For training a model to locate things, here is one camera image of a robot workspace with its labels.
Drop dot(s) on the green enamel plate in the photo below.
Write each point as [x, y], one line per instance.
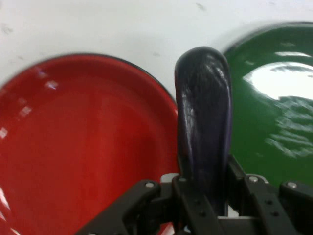
[256, 117]

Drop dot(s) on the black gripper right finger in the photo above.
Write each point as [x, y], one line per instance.
[276, 210]

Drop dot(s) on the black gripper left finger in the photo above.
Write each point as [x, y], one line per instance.
[146, 210]

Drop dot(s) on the dark purple eggplant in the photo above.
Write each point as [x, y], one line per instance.
[203, 110]

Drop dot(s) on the red enamel plate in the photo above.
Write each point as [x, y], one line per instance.
[85, 134]

